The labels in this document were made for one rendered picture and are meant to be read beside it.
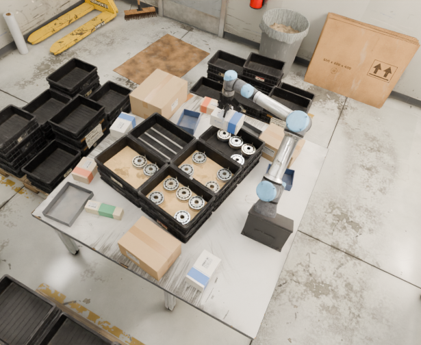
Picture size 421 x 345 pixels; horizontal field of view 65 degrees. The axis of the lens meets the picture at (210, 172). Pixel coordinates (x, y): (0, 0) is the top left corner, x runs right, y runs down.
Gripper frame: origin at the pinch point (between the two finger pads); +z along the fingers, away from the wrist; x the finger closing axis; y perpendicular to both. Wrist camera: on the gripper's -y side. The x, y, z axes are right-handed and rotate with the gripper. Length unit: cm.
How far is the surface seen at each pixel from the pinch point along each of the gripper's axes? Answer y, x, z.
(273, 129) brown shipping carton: -27.6, -32.3, 25.6
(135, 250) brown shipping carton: 8, 100, 25
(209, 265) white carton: -33, 85, 33
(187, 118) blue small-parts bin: 42, -22, 41
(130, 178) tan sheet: 41, 59, 28
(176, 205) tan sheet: 3, 62, 28
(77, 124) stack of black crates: 132, 16, 61
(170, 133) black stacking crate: 39.6, 9.3, 28.3
